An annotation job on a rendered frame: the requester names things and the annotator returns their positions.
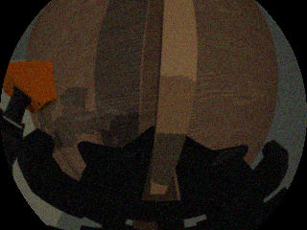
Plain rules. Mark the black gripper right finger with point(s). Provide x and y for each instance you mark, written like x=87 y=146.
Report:
x=197 y=161

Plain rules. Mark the long wooden rail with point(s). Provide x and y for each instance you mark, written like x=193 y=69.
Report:
x=177 y=65

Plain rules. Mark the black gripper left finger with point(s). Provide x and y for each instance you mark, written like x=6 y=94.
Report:
x=132 y=159

